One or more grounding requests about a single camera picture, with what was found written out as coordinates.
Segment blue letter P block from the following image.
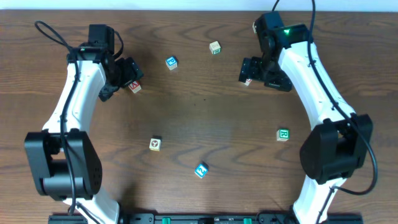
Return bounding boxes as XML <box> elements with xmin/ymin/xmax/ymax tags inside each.
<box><xmin>165</xmin><ymin>56</ymin><xmax>178</xmax><ymax>70</ymax></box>

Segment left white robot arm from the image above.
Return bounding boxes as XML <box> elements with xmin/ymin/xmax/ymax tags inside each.
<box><xmin>24</xmin><ymin>47</ymin><xmax>144</xmax><ymax>223</ymax></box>

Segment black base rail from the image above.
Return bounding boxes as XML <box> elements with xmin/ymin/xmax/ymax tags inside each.
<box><xmin>47</xmin><ymin>213</ymin><xmax>364</xmax><ymax>224</ymax></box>

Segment red letter I block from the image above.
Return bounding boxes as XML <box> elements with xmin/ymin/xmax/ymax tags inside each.
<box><xmin>244</xmin><ymin>79</ymin><xmax>252</xmax><ymax>86</ymax></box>

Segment green number 27 block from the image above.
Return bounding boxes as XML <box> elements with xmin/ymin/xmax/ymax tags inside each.
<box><xmin>209</xmin><ymin>41</ymin><xmax>221</xmax><ymax>55</ymax></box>

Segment green letter R block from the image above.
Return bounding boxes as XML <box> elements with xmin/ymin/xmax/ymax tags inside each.
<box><xmin>277</xmin><ymin>129</ymin><xmax>290</xmax><ymax>141</ymax></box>

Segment brown symbol wooden block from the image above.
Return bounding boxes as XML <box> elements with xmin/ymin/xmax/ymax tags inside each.
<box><xmin>149</xmin><ymin>138</ymin><xmax>162</xmax><ymax>151</ymax></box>

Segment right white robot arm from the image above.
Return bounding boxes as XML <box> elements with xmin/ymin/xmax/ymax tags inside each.
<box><xmin>239</xmin><ymin>21</ymin><xmax>374</xmax><ymax>223</ymax></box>

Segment blue number 2 block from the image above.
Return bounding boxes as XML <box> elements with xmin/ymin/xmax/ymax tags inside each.
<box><xmin>195</xmin><ymin>164</ymin><xmax>208</xmax><ymax>179</ymax></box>

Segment red letter A block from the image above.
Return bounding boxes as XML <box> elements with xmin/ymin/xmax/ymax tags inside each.
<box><xmin>128</xmin><ymin>81</ymin><xmax>142</xmax><ymax>93</ymax></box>

